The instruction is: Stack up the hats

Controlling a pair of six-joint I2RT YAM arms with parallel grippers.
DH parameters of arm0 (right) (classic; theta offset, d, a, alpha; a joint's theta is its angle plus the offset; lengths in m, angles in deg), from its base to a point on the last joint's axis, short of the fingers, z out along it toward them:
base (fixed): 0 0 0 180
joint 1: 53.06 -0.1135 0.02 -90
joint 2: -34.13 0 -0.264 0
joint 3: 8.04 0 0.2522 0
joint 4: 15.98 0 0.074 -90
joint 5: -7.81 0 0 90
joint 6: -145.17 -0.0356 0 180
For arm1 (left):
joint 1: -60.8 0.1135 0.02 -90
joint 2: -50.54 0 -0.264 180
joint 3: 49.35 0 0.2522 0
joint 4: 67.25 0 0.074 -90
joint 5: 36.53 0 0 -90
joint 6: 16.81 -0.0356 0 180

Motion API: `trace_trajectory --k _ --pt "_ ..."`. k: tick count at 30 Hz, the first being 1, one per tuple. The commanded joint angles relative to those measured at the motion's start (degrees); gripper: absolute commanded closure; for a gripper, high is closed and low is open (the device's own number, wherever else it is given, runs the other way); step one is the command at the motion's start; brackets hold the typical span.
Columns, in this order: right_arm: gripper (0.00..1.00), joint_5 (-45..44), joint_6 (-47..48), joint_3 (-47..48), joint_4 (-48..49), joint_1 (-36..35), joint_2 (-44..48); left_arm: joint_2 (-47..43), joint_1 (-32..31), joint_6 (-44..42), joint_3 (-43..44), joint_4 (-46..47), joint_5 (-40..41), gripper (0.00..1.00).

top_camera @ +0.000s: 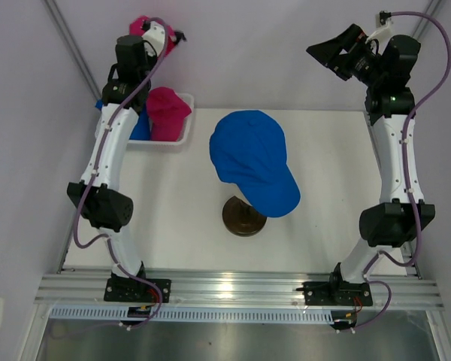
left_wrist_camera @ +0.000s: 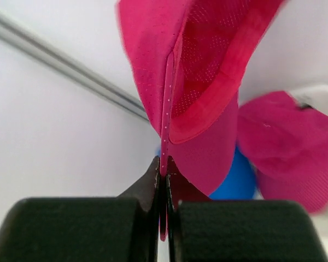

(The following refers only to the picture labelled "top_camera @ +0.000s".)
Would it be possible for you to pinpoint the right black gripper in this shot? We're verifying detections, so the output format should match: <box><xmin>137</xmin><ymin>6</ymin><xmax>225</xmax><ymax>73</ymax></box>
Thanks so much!
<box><xmin>306</xmin><ymin>24</ymin><xmax>385</xmax><ymax>87</ymax></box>

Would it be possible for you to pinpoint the blue baseball cap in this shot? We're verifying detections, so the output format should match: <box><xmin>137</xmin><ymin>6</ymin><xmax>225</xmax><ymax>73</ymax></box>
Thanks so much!
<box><xmin>209</xmin><ymin>110</ymin><xmax>301</xmax><ymax>218</ymax></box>

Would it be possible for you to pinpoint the pink baseball cap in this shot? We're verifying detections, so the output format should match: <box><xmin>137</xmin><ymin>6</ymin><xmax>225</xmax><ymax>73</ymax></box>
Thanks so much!
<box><xmin>129</xmin><ymin>16</ymin><xmax>186</xmax><ymax>56</ymax></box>

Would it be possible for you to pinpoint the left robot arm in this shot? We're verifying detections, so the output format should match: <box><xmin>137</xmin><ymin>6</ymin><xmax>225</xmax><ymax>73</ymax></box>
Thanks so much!
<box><xmin>67</xmin><ymin>35</ymin><xmax>168</xmax><ymax>302</ymax></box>

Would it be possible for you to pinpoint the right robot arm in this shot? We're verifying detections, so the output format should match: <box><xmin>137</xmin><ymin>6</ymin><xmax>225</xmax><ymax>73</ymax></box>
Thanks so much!
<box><xmin>302</xmin><ymin>24</ymin><xmax>435</xmax><ymax>306</ymax></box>

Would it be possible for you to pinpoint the white plastic basket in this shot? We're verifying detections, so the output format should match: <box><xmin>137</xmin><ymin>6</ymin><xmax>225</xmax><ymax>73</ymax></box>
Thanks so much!
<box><xmin>127</xmin><ymin>93</ymin><xmax>195</xmax><ymax>153</ymax></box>

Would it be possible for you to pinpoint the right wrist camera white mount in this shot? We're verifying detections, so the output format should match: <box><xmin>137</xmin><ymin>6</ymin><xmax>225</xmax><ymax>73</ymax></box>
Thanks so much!
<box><xmin>367</xmin><ymin>11</ymin><xmax>394</xmax><ymax>43</ymax></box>

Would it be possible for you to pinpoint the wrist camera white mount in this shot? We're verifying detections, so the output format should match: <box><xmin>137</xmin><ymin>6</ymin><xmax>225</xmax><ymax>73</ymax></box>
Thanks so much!
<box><xmin>367</xmin><ymin>11</ymin><xmax>394</xmax><ymax>43</ymax></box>
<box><xmin>141</xmin><ymin>21</ymin><xmax>167</xmax><ymax>57</ymax></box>

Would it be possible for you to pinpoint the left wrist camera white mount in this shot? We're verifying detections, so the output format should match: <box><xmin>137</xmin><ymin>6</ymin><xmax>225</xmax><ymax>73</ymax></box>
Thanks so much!
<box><xmin>141</xmin><ymin>21</ymin><xmax>167</xmax><ymax>57</ymax></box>

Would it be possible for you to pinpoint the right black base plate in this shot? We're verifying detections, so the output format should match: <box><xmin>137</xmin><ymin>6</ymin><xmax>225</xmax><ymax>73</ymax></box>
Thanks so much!
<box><xmin>296</xmin><ymin>281</ymin><xmax>373</xmax><ymax>307</ymax></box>

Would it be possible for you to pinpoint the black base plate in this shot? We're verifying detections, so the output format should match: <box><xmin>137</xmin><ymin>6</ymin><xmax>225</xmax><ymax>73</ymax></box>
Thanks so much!
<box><xmin>104</xmin><ymin>274</ymin><xmax>159</xmax><ymax>303</ymax></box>
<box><xmin>296</xmin><ymin>281</ymin><xmax>373</xmax><ymax>307</ymax></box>

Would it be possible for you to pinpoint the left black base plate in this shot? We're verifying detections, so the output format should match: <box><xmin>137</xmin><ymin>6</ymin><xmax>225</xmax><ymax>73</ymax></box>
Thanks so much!
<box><xmin>104</xmin><ymin>274</ymin><xmax>159</xmax><ymax>303</ymax></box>

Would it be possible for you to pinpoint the white slotted cable duct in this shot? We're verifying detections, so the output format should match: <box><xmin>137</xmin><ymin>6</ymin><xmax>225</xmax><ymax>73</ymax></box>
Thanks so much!
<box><xmin>50</xmin><ymin>305</ymin><xmax>333</xmax><ymax>325</ymax></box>

